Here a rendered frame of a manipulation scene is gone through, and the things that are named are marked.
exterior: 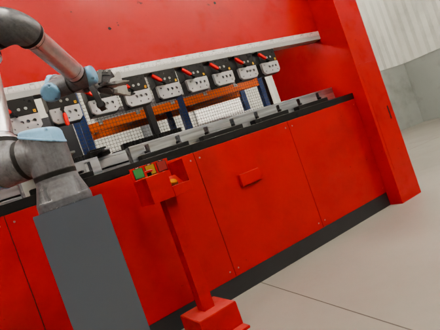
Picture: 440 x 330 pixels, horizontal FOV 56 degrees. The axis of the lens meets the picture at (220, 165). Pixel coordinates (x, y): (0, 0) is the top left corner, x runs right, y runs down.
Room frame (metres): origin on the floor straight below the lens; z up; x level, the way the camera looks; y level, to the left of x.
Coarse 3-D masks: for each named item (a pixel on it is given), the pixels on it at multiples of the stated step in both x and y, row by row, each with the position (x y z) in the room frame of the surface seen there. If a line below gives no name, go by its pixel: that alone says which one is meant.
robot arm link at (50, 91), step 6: (54, 78) 1.67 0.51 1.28; (60, 78) 1.61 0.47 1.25; (48, 84) 1.58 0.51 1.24; (54, 84) 1.59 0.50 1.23; (60, 84) 1.60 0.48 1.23; (42, 90) 1.59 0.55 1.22; (48, 90) 1.59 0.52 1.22; (54, 90) 1.59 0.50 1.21; (60, 90) 1.61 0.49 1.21; (66, 90) 1.61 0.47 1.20; (42, 96) 1.60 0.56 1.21; (48, 96) 1.59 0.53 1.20; (54, 96) 1.60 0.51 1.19; (60, 96) 1.62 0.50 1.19
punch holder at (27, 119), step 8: (32, 96) 2.01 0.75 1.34; (8, 104) 1.95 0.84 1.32; (16, 104) 1.97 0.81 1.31; (24, 104) 1.98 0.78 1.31; (32, 104) 2.00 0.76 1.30; (16, 112) 1.96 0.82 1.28; (24, 112) 1.98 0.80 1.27; (32, 112) 2.00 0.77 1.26; (16, 120) 1.95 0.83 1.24; (24, 120) 1.97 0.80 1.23; (32, 120) 1.99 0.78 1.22; (40, 120) 2.00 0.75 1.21; (16, 128) 1.95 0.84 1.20; (24, 128) 1.96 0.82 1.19; (32, 128) 1.98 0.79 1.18
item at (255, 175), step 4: (256, 168) 2.45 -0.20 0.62; (248, 172) 2.41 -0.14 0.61; (252, 172) 2.43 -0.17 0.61; (256, 172) 2.44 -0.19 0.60; (260, 172) 2.46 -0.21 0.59; (240, 176) 2.38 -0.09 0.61; (244, 176) 2.39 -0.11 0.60; (248, 176) 2.41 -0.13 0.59; (252, 176) 2.42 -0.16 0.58; (256, 176) 2.44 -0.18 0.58; (260, 176) 2.45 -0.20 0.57; (240, 180) 2.39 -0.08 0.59; (244, 180) 2.39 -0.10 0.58; (248, 180) 2.40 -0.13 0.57; (252, 180) 2.42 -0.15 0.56; (256, 180) 2.43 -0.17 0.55; (244, 184) 2.39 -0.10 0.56; (248, 184) 2.40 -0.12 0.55
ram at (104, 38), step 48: (0, 0) 2.02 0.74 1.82; (48, 0) 2.14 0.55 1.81; (96, 0) 2.27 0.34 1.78; (144, 0) 2.42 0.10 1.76; (192, 0) 2.59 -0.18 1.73; (240, 0) 2.79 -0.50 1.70; (288, 0) 3.02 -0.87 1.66; (96, 48) 2.22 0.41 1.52; (144, 48) 2.36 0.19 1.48; (192, 48) 2.53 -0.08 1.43
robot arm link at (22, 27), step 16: (0, 16) 1.21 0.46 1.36; (16, 16) 1.24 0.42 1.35; (0, 32) 1.22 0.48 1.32; (16, 32) 1.24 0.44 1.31; (32, 32) 1.28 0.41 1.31; (32, 48) 1.34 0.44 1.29; (48, 48) 1.37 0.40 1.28; (48, 64) 1.45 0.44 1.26; (64, 64) 1.46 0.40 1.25; (80, 64) 1.57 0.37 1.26; (80, 80) 1.57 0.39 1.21; (96, 80) 1.61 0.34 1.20
